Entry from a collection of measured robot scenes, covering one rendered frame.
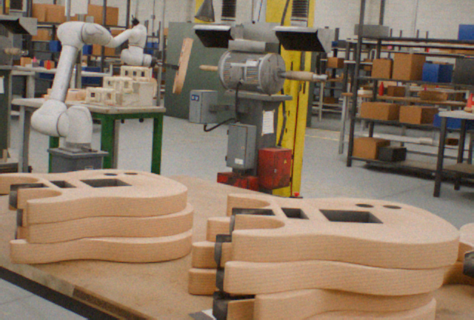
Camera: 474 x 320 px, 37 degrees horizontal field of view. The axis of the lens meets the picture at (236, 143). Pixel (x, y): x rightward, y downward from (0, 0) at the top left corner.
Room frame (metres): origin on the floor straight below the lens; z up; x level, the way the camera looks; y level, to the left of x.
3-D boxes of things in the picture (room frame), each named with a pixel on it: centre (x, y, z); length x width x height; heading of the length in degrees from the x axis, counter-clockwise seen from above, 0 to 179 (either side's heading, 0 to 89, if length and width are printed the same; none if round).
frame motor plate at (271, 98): (4.47, -0.12, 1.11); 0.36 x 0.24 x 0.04; 54
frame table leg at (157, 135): (5.20, 0.58, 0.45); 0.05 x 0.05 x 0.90; 54
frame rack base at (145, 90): (5.29, 0.79, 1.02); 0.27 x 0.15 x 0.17; 53
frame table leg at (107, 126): (4.79, 0.88, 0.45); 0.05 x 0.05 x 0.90; 54
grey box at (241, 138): (4.35, -0.03, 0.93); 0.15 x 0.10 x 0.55; 54
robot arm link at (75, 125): (4.34, 0.98, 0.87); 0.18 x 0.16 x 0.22; 72
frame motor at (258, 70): (4.50, -0.06, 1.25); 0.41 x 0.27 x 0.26; 54
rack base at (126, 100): (5.16, 0.88, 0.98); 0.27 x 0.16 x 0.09; 53
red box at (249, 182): (4.34, -0.02, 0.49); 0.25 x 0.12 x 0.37; 54
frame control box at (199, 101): (4.36, 0.15, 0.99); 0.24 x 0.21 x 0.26; 54
